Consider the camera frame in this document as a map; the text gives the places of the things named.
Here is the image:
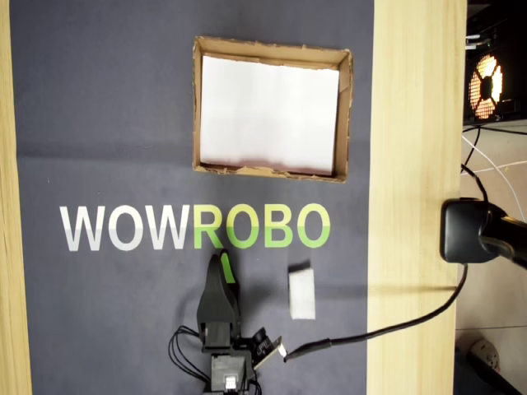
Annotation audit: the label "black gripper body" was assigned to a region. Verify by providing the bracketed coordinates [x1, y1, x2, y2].
[198, 322, 256, 360]

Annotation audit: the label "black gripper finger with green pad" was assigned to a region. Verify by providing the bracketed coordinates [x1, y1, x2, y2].
[220, 249, 241, 326]

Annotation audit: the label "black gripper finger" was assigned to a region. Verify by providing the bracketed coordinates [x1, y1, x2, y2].
[197, 253, 232, 327]

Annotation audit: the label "white foam block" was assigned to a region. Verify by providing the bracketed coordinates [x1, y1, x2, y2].
[287, 259, 318, 322]

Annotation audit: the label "white foam sheet in box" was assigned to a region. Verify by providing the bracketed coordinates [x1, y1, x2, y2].
[198, 54, 341, 176]

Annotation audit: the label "brown cardboard box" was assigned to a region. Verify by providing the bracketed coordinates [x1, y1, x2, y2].
[191, 35, 355, 184]

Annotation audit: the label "grey WOWROBO mat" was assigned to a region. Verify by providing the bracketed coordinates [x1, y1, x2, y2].
[9, 0, 376, 395]

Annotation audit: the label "white power socket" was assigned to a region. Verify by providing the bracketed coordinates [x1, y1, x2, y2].
[469, 338, 502, 368]

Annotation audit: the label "black computer case with fan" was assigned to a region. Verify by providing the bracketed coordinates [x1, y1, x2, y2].
[462, 0, 527, 127]

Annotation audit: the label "thin black arm wires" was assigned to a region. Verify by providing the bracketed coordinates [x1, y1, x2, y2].
[168, 324, 212, 383]

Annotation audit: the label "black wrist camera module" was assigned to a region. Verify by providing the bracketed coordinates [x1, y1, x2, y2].
[249, 326, 284, 370]

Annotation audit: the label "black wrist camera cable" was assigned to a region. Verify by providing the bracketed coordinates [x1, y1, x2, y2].
[282, 263, 470, 365]

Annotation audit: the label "thin black webcam cable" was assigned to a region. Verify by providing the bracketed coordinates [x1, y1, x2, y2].
[459, 163, 491, 203]

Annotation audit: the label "white cable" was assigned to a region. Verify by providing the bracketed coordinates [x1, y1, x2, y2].
[459, 160, 527, 176]
[460, 134, 527, 216]

